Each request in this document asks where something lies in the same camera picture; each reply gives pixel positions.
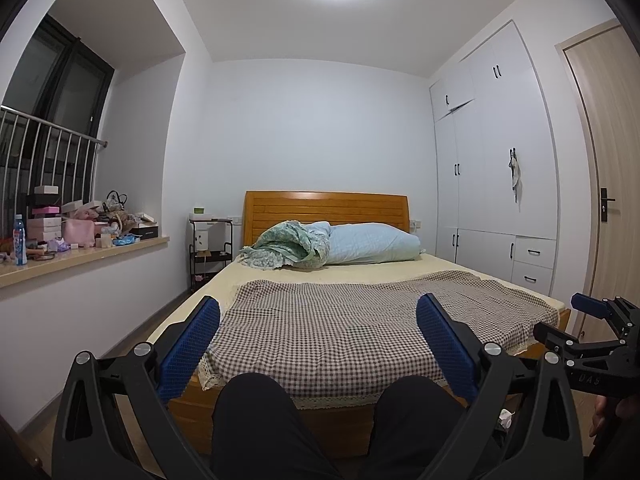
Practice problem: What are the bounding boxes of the white wardrobe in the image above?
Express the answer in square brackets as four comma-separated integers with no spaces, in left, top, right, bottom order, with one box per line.
[429,20,560,300]

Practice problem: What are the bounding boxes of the blue drink bottle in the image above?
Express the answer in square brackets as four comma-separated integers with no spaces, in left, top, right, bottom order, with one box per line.
[12,214,28,267]

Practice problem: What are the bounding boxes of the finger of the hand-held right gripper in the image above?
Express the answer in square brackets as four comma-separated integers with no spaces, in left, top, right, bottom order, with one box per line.
[532,321,629,362]
[571,292,640,344]

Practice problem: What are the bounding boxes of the pink bag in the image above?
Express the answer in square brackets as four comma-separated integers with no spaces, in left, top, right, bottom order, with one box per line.
[61,217,97,249]

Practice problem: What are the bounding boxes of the person's left leg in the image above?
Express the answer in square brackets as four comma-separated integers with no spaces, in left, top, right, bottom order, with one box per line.
[210,372,346,480]

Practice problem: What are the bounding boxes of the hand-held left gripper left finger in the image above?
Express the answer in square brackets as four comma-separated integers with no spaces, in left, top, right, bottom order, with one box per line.
[51,296,222,480]

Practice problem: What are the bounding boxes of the grey hanging cloth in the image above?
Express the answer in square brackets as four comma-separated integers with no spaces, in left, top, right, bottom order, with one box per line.
[506,147,523,213]

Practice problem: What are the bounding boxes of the person's right hand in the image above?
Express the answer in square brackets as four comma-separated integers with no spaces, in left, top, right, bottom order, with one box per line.
[590,395,640,442]

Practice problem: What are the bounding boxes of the green floral quilt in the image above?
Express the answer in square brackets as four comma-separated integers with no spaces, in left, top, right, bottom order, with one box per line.
[239,220,333,272]

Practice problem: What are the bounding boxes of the dark framed window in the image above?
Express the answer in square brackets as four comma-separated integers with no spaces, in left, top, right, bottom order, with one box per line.
[0,12,116,171]

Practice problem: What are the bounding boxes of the brown white checked blanket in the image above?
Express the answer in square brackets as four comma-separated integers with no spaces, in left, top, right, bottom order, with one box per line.
[197,270,561,411]

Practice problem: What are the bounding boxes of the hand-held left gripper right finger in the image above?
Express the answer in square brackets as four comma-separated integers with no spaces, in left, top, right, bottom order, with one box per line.
[416,292,585,480]

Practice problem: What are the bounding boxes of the person's legs in black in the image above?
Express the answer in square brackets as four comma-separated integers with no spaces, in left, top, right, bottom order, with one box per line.
[357,375,506,480]

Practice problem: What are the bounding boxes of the beige room door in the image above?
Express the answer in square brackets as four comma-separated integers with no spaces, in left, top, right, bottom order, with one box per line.
[554,19,640,346]

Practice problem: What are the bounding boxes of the metal window railing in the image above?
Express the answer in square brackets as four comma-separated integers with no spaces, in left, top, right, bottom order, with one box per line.
[0,105,108,241]

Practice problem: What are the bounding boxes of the light blue pillow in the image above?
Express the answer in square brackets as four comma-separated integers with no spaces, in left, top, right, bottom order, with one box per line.
[325,223,427,266]

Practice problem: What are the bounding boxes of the wooden window sill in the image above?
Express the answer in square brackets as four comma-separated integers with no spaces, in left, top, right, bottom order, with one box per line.
[0,236,170,290]

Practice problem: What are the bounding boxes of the stack of pink white boxes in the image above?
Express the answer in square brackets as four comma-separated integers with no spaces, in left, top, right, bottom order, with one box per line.
[26,185,64,243]

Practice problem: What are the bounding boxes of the wooden bed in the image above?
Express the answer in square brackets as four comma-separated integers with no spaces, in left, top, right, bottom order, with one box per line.
[145,190,573,461]

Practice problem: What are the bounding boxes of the black metal shelf rack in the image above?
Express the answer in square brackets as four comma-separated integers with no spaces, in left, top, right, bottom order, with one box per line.
[188,212,235,293]

